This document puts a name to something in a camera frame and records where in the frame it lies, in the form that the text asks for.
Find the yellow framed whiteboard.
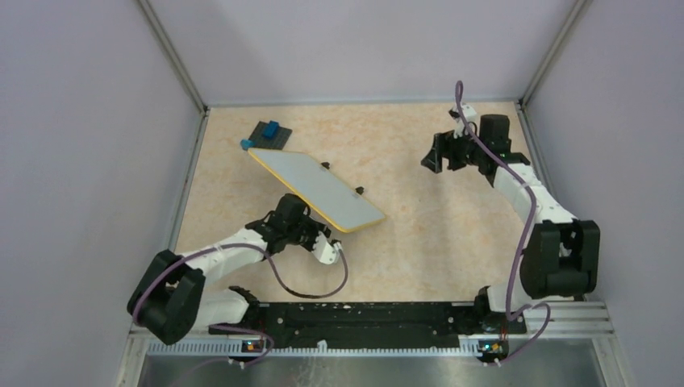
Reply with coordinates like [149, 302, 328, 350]
[248, 148, 386, 233]

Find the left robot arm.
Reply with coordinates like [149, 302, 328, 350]
[127, 193, 336, 345]

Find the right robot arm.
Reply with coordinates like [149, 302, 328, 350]
[421, 110, 600, 333]

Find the white cable duct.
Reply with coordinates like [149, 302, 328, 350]
[147, 339, 482, 357]

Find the small blue lego brick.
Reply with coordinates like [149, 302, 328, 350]
[240, 139, 253, 151]

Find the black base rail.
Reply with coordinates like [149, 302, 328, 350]
[238, 302, 527, 350]

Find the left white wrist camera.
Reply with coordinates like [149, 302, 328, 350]
[312, 232, 342, 265]

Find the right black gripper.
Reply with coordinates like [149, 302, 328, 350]
[420, 125, 486, 174]

